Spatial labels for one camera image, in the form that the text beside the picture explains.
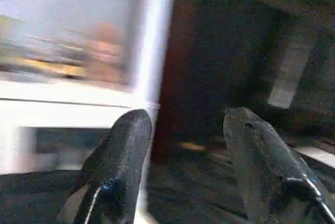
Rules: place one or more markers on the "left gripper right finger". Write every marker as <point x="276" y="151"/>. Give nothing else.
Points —
<point x="272" y="177"/>

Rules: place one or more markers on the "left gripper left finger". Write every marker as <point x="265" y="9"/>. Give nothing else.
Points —
<point x="115" y="177"/>

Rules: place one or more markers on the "white flat panel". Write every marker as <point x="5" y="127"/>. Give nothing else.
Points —
<point x="316" y="154"/>

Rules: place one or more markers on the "black plastic mat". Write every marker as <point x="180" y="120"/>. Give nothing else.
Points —
<point x="199" y="192"/>

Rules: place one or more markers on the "small yellow label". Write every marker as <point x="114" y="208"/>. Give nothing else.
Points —
<point x="192" y="146"/>

